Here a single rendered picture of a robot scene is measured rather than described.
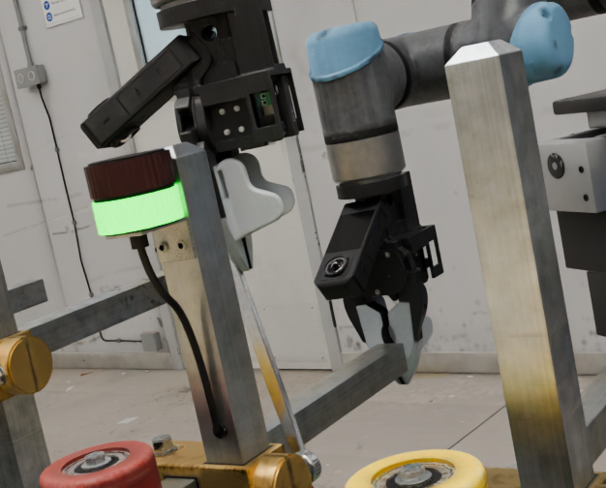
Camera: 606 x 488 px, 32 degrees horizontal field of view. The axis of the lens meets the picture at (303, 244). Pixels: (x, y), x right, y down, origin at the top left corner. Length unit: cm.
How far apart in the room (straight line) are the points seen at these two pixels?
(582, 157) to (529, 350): 74
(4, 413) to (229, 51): 37
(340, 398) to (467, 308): 290
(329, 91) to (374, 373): 27
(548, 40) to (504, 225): 44
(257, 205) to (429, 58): 33
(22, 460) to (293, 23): 321
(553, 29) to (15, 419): 61
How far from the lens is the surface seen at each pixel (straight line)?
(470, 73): 63
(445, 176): 377
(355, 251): 101
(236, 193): 83
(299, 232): 421
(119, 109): 85
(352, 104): 104
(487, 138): 63
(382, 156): 104
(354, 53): 104
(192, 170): 77
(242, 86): 81
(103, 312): 110
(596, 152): 137
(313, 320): 428
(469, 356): 391
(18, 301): 136
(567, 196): 141
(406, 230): 110
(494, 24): 107
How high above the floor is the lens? 113
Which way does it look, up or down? 8 degrees down
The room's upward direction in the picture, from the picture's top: 12 degrees counter-clockwise
